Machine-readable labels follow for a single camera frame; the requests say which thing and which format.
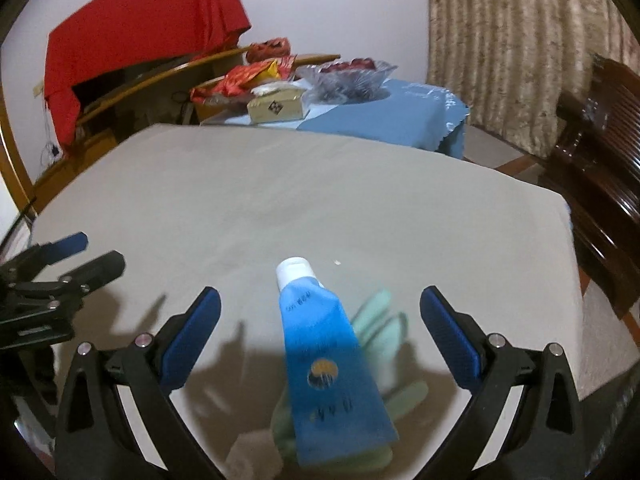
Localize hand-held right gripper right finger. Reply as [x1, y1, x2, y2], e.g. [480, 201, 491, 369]
[419, 285, 587, 480]

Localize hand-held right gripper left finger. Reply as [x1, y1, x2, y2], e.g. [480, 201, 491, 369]
[55, 286, 223, 480]

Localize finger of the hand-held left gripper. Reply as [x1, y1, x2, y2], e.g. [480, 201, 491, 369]
[10, 232, 90, 275]
[59, 251, 126, 295]

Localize green rubber glove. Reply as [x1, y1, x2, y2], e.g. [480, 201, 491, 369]
[272, 287, 431, 470]

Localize blue tube with white cap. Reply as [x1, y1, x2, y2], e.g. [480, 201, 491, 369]
[276, 257, 401, 467]

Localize grey tablecloth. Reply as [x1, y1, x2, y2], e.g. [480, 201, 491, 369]
[29, 122, 587, 480]

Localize dark wooden armchair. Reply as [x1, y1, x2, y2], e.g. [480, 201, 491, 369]
[541, 52, 640, 350]

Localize blue tablecloth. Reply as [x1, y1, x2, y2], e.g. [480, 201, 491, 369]
[200, 78, 471, 162]

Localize red snack packets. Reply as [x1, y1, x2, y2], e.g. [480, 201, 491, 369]
[190, 57, 299, 106]

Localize red hanging cloth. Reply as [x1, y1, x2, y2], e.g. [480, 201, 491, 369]
[44, 0, 252, 147]

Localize beige tissue box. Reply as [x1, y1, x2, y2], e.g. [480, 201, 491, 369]
[246, 87, 307, 125]

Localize red patterned bag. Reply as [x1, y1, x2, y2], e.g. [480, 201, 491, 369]
[245, 37, 293, 64]

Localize clear bag of red items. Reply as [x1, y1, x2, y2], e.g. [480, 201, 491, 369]
[297, 59, 399, 104]

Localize beige patterned curtain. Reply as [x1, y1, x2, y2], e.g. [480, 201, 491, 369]
[425, 0, 640, 162]

